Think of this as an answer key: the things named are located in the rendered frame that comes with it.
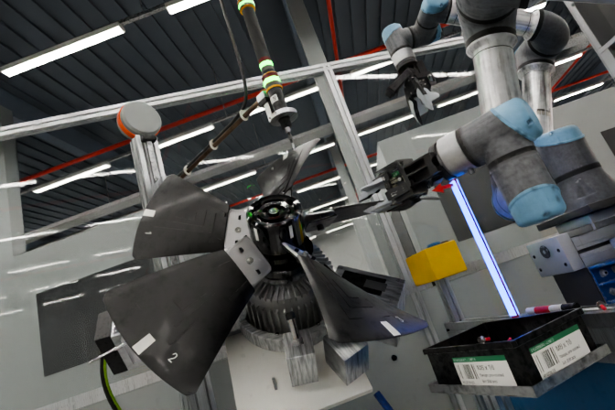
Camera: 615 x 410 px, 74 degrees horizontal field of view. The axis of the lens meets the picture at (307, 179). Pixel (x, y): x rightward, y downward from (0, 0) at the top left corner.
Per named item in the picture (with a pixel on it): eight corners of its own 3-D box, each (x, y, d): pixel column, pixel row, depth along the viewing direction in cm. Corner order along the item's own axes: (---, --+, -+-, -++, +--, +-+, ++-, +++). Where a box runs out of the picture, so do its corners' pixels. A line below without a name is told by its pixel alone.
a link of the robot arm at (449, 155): (465, 129, 74) (487, 168, 73) (443, 141, 77) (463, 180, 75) (449, 128, 69) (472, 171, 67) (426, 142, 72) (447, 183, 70)
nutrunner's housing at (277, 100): (275, 131, 99) (229, -14, 113) (287, 132, 101) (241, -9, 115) (285, 123, 96) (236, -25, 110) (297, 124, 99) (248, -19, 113)
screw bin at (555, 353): (436, 389, 74) (421, 350, 76) (499, 358, 82) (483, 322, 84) (536, 393, 56) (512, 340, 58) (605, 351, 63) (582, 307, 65)
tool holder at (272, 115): (260, 129, 100) (249, 95, 103) (281, 132, 105) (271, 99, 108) (282, 109, 95) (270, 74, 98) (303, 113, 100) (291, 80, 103)
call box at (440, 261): (417, 291, 126) (404, 258, 130) (446, 281, 128) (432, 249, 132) (438, 285, 111) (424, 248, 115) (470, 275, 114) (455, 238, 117)
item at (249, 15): (260, 78, 103) (239, 14, 110) (271, 80, 106) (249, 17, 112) (268, 70, 101) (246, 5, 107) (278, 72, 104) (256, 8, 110)
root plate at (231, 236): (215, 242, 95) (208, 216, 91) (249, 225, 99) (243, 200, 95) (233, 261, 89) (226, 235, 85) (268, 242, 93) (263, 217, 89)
